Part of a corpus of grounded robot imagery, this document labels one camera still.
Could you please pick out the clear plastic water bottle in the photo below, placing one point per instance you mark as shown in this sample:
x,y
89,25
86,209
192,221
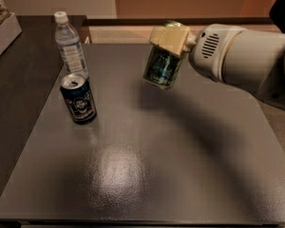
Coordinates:
x,y
69,45

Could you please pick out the white box with contents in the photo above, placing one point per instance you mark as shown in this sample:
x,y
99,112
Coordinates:
x,y
9,27

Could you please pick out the green soda can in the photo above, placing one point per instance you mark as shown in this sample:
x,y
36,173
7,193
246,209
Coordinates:
x,y
162,66

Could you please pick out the dark blue soda can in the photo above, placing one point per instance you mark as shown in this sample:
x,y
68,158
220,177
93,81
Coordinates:
x,y
78,98

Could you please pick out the white gripper with vents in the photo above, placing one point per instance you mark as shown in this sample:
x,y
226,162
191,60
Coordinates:
x,y
212,52

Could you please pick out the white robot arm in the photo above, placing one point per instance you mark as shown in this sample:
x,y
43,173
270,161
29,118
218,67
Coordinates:
x,y
251,60

